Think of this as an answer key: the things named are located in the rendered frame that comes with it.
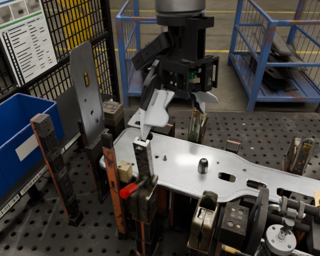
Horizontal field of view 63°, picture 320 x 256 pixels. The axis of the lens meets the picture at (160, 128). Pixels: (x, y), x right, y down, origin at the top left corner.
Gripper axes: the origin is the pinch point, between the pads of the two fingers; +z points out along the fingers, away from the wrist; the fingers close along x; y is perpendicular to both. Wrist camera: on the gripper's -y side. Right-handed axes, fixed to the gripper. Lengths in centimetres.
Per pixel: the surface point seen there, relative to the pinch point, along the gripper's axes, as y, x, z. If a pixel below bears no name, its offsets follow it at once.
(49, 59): -73, 1, 1
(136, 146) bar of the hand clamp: -10.3, -2.3, 8.9
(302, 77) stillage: -91, 284, 83
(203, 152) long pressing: -15.0, 26.7, 26.9
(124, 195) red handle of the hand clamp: -6.0, -9.5, 16.3
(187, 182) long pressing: -9.7, 13.6, 28.6
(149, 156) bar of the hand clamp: -9.2, 0.1, 12.2
